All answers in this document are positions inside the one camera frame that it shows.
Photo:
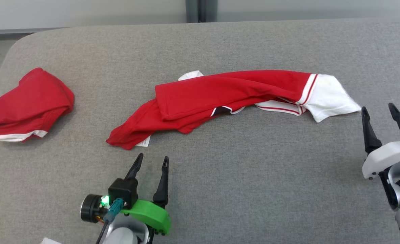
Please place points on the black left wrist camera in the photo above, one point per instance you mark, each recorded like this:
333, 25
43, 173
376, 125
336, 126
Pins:
123, 191

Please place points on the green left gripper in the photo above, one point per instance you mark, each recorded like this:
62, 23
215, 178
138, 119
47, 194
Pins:
152, 215

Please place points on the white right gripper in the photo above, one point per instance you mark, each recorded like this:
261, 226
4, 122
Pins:
386, 156

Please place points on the grey wall base rail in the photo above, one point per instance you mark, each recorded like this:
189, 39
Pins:
13, 31

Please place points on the black left wrist motor cylinder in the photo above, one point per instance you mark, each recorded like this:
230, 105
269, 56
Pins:
90, 208

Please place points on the red shorts white trim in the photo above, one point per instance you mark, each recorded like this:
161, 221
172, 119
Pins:
30, 101

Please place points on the red jersey white sleeves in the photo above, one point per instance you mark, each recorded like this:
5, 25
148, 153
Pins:
220, 91

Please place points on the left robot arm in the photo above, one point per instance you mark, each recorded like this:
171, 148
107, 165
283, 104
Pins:
125, 236

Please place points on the grey double upright post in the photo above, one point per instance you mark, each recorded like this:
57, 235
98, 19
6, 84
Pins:
200, 10

